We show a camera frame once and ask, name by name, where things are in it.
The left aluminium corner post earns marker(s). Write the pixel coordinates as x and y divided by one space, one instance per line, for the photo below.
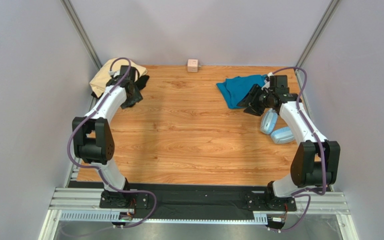
77 24

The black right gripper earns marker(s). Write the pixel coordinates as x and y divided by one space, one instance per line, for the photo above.
258 98

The black t shirt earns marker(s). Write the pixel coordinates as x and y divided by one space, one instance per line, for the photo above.
140 83

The aluminium corner post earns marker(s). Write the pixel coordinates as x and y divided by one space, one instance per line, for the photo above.
320 27
77 24

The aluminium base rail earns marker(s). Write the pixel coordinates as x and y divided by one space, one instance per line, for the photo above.
83 210

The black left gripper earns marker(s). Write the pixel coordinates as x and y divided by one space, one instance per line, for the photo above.
124 108

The blue t shirt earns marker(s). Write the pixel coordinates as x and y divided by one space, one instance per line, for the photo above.
235 89

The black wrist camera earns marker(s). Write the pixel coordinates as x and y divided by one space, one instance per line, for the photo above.
279 84
128 73

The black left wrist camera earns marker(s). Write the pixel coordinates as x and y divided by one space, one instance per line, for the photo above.
128 73

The black base mat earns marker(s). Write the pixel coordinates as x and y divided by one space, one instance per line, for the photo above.
195 202

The right aluminium corner post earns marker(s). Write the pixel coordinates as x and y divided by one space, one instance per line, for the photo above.
320 27

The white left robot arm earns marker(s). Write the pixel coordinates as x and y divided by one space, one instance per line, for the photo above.
92 141

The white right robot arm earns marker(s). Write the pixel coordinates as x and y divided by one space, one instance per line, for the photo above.
316 160

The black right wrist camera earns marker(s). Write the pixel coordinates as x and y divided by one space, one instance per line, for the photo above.
279 84

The beige t shirt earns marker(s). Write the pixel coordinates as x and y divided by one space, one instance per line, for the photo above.
102 77

